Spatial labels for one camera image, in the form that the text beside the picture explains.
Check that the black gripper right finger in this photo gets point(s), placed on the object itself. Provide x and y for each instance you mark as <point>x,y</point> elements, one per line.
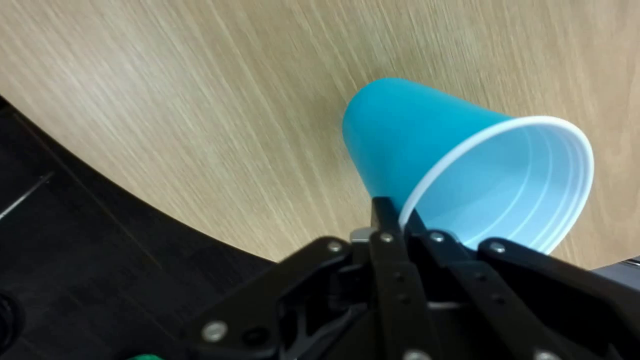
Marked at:
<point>532,300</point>

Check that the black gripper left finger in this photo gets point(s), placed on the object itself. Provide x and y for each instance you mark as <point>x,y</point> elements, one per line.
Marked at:
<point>387,281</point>

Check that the blue plastic cup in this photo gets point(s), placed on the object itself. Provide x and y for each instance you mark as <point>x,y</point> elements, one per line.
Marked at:
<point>427,141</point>

